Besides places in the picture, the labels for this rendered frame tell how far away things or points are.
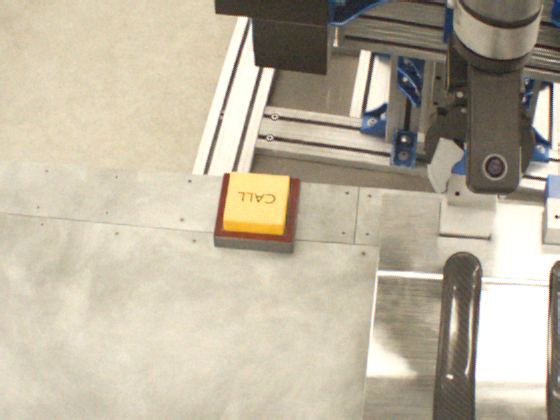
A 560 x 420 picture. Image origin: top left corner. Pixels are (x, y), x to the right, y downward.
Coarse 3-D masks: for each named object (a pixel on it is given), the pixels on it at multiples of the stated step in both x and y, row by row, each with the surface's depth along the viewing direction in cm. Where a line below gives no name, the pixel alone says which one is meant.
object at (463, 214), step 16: (464, 144) 120; (464, 160) 117; (464, 176) 115; (448, 192) 114; (464, 192) 114; (448, 208) 113; (464, 208) 113; (480, 208) 113; (496, 208) 113; (448, 224) 116; (464, 224) 115; (480, 224) 115
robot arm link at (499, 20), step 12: (468, 0) 94; (480, 0) 92; (492, 0) 92; (504, 0) 91; (516, 0) 91; (528, 0) 92; (540, 0) 93; (468, 12) 95; (480, 12) 93; (492, 12) 93; (504, 12) 92; (516, 12) 92; (528, 12) 93; (492, 24) 94; (504, 24) 94; (516, 24) 94
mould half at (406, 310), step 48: (384, 240) 117; (432, 240) 117; (480, 240) 117; (528, 240) 117; (384, 288) 114; (432, 288) 114; (528, 288) 114; (384, 336) 112; (432, 336) 112; (480, 336) 111; (528, 336) 111; (384, 384) 109; (432, 384) 109; (480, 384) 108; (528, 384) 108
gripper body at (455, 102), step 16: (448, 48) 107; (464, 48) 99; (448, 64) 106; (464, 64) 106; (480, 64) 98; (496, 64) 98; (512, 64) 98; (448, 80) 105; (464, 80) 105; (448, 96) 105; (464, 96) 103; (464, 112) 104; (448, 128) 106; (464, 128) 106
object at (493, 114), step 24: (480, 72) 100; (504, 72) 100; (480, 96) 100; (504, 96) 100; (480, 120) 100; (504, 120) 100; (480, 144) 100; (504, 144) 100; (480, 168) 99; (504, 168) 99; (480, 192) 100; (504, 192) 100
